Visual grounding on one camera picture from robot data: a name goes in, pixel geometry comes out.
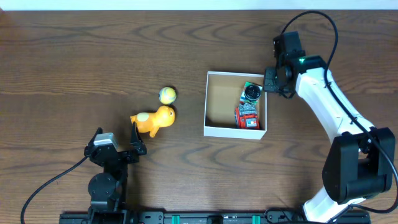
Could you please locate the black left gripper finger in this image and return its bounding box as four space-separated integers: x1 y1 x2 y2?
84 127 103 156
130 122 147 156

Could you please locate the black round lid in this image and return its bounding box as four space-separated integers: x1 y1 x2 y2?
244 84 262 101

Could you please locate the colourful puzzle cube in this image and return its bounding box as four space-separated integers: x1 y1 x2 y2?
240 82 262 105

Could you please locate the red toy truck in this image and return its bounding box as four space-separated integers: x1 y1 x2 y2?
234 103 259 130

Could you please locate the orange rubber animal toy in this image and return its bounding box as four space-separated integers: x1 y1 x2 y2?
130 105 176 138

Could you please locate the white cardboard box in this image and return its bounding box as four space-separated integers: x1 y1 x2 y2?
203 71 267 140

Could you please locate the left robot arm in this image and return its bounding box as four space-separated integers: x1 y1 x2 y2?
84 128 139 224

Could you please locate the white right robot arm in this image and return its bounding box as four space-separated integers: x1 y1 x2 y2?
141 32 397 223

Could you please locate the yellow grey striped ball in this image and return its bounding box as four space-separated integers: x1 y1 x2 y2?
159 87 177 105

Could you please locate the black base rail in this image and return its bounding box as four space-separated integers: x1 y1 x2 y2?
58 207 373 224

